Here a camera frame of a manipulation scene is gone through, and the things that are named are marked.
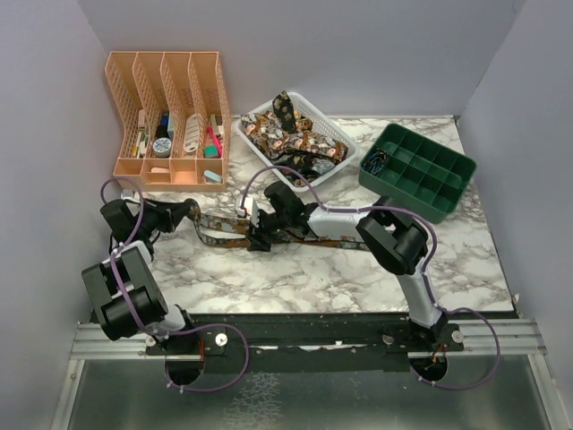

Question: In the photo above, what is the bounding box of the orange floral tie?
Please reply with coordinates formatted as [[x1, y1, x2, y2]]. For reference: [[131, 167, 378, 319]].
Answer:
[[184, 199, 368, 252]]

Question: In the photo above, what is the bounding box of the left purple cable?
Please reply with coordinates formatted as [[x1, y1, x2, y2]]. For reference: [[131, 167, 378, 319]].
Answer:
[[100, 177, 251, 395]]

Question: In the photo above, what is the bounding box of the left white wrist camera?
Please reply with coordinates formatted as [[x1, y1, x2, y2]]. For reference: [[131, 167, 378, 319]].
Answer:
[[120, 189, 140, 204]]

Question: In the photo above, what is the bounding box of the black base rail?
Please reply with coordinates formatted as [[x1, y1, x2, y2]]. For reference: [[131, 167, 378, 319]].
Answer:
[[145, 313, 464, 374]]

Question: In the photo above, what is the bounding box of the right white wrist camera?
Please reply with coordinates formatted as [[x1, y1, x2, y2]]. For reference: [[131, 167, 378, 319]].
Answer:
[[235, 197, 259, 226]]

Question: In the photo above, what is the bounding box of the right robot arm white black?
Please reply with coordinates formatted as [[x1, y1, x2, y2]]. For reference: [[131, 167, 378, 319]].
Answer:
[[235, 182, 448, 350]]

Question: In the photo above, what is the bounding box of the pink marker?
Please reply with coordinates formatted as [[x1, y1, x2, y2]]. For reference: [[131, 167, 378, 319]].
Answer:
[[207, 125, 223, 157]]

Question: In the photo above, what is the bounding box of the pile of patterned ties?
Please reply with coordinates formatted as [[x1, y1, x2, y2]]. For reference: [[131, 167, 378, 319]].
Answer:
[[240, 90, 350, 188]]

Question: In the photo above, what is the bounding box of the rolled tie in tray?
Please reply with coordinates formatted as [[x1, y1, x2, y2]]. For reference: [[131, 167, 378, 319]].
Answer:
[[362, 149, 389, 176]]

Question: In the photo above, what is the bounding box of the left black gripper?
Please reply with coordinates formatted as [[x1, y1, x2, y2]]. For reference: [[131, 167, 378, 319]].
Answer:
[[134, 196, 192, 236]]

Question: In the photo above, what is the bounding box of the purple cable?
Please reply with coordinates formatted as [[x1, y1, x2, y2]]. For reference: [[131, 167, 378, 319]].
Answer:
[[239, 165, 502, 393], [100, 177, 251, 395]]

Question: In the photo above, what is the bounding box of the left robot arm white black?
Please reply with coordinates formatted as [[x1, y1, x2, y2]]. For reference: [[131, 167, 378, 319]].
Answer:
[[81, 199, 198, 354]]

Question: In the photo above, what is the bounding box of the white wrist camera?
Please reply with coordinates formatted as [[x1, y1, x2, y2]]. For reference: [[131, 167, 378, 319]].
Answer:
[[235, 197, 259, 226], [120, 189, 140, 204]]

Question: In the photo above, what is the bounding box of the green compartment tray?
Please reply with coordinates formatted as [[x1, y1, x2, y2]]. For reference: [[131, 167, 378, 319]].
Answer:
[[358, 124, 477, 224]]

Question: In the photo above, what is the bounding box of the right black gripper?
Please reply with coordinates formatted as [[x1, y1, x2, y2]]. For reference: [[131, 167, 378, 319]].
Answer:
[[245, 209, 290, 254]]

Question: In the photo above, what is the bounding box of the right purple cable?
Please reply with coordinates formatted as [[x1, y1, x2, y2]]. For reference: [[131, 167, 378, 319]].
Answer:
[[239, 165, 502, 393]]

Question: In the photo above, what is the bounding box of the round blue tin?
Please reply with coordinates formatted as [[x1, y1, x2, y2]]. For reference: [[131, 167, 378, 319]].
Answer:
[[152, 137, 173, 159]]

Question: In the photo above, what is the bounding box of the peach plastic desk organizer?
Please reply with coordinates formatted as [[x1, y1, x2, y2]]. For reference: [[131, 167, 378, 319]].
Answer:
[[105, 51, 232, 192]]

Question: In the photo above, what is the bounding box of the teal eraser block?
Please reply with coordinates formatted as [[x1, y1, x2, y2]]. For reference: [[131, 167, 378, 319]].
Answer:
[[204, 143, 220, 159]]

